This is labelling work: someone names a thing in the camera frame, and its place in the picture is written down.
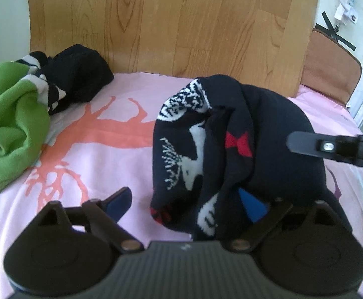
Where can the brown cushion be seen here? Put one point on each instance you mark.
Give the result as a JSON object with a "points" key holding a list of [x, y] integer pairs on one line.
{"points": [[328, 65]]}

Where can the wooden headboard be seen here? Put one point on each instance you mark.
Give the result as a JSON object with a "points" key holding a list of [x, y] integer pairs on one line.
{"points": [[169, 21]]}

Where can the green cloth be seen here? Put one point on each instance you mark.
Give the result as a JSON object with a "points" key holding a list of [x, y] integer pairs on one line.
{"points": [[13, 115]]}

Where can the black tape cross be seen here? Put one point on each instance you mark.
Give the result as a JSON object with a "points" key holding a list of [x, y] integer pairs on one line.
{"points": [[337, 31]]}

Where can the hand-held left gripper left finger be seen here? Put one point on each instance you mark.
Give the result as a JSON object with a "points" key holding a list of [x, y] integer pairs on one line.
{"points": [[120, 204]]}

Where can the pink printed bed sheet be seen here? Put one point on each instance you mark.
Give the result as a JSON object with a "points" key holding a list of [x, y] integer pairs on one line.
{"points": [[106, 149]]}

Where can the black white striped cloth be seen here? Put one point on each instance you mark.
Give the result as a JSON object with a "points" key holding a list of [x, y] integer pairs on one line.
{"points": [[44, 87]]}

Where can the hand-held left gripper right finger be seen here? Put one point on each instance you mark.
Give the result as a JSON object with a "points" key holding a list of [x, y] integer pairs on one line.
{"points": [[252, 207]]}

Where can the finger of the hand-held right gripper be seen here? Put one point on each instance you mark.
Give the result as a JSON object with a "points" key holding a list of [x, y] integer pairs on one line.
{"points": [[306, 143]]}

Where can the white charger plug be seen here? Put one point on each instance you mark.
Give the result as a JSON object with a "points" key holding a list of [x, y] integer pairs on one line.
{"points": [[345, 9]]}

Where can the navy reindeer pattern sweater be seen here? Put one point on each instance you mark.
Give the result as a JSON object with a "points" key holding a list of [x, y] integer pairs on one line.
{"points": [[275, 124]]}

